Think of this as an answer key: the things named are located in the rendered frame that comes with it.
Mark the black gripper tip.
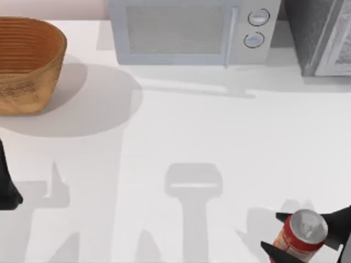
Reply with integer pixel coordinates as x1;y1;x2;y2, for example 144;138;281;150
0;139;24;211

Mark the microwave oven door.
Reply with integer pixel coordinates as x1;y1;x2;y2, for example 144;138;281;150
107;0;242;66

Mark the microwave door handle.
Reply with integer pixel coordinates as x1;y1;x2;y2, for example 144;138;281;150
224;7;237;68

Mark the grey cabinet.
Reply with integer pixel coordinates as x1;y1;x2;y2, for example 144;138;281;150
283;0;351;78

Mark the round microwave knob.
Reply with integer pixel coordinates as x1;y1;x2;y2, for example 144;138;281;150
243;31;266;50
247;8;271;27

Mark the red and white can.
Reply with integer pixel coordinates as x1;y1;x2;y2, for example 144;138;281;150
271;208;329;262

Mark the brown woven basket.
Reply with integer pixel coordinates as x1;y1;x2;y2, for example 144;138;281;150
0;16;68;116

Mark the pale microwave oven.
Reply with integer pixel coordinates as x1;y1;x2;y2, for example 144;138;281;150
107;0;282;68

